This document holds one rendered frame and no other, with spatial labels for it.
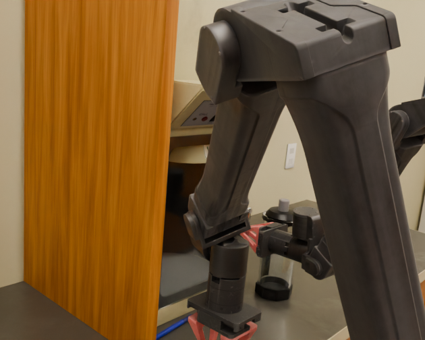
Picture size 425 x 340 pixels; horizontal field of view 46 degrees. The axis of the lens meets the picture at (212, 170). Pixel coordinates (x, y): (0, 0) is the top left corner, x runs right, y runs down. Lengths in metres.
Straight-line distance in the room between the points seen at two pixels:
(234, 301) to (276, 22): 0.51
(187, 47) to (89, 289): 0.58
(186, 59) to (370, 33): 0.78
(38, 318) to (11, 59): 0.62
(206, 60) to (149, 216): 0.61
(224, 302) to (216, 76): 0.45
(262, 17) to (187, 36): 0.73
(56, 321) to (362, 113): 1.02
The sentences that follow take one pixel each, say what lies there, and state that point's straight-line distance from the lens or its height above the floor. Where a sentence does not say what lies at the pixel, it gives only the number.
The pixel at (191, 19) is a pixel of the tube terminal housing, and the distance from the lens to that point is 1.10.
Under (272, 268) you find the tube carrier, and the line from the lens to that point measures 1.37.
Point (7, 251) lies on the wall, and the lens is 1.44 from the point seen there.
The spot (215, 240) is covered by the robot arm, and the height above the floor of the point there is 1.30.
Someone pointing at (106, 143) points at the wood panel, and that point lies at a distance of 1.06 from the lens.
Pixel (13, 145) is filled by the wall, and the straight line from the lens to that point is 1.37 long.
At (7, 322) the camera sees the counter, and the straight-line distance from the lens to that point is 1.27.
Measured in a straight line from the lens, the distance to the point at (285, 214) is 1.33.
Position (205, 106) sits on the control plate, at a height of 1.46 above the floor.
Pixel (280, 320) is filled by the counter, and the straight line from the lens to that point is 1.32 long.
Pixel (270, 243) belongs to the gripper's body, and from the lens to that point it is 1.20.
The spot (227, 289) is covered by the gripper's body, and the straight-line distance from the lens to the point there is 0.76.
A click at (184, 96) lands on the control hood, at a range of 0.99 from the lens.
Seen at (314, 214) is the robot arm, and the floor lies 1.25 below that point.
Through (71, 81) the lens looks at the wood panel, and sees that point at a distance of 1.15.
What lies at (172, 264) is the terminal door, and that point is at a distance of 1.17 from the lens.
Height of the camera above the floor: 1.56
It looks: 13 degrees down
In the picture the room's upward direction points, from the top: 5 degrees clockwise
